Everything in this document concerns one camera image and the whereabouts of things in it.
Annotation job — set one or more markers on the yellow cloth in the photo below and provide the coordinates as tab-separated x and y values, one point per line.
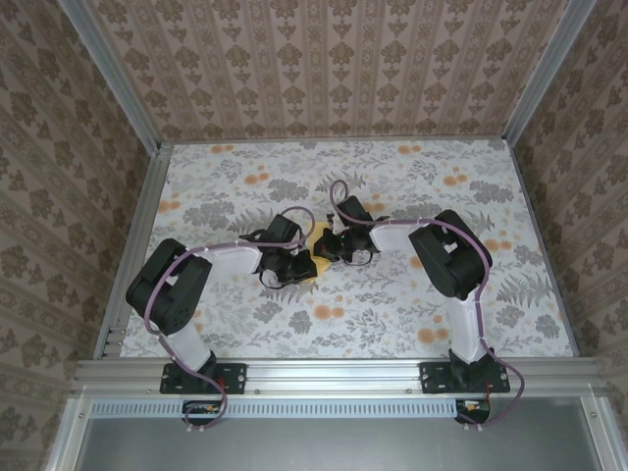
319	228

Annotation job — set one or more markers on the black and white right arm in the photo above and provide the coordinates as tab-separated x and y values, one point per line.
451	260

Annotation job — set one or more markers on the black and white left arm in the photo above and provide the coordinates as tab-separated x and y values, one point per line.
172	289

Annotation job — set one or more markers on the floral printed tablecloth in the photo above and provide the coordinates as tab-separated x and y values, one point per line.
373	319

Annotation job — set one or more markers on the black connector board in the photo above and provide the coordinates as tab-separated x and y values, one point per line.
473	411
201	411

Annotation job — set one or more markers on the grey metal panel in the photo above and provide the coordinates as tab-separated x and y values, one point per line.
338	444

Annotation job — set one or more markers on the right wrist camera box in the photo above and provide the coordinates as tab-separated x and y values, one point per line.
354	210

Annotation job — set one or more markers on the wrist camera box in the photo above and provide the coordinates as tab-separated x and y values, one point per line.
283	229
354	210

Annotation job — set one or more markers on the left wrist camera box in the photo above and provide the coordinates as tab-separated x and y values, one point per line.
283	229

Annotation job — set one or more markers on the aluminium frame rail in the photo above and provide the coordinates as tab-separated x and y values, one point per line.
539	245
135	245
333	375

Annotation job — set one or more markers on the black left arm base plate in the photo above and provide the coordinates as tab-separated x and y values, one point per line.
230	378

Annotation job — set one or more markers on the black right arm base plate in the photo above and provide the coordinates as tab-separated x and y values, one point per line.
434	378

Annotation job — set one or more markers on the aluminium frame post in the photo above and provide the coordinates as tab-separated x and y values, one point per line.
113	73
539	73

